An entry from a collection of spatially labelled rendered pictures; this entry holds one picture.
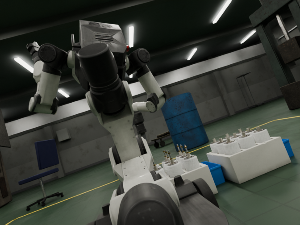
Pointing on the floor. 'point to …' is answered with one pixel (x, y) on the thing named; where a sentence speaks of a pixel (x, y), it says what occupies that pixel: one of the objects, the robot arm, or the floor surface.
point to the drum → (184, 122)
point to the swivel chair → (52, 159)
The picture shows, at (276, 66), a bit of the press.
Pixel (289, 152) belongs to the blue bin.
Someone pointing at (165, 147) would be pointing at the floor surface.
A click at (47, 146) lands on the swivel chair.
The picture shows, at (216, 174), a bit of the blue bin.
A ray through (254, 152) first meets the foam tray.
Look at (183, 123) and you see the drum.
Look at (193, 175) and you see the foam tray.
